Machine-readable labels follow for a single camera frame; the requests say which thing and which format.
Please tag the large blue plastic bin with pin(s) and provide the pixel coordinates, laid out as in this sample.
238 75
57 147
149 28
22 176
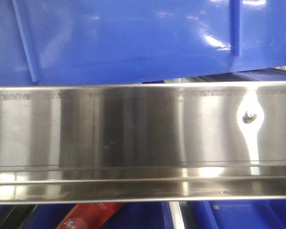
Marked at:
69 42

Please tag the blue bin lower left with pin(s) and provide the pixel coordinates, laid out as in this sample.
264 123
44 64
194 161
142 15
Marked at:
133 215

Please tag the blue bin lower right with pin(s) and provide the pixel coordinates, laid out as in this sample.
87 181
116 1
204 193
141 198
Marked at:
239 214

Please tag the white bar between lower bins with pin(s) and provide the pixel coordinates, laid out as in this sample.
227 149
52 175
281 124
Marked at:
176 215

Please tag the red printed package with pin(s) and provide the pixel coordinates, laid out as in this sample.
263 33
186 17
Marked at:
89 215

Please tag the stainless steel conveyor side rail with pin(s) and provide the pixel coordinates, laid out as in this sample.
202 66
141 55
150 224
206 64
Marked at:
142 142

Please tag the silver screw in rail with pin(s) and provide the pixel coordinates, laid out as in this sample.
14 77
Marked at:
249 117

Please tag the blue bin behind rail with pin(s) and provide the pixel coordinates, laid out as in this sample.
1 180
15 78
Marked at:
269 74

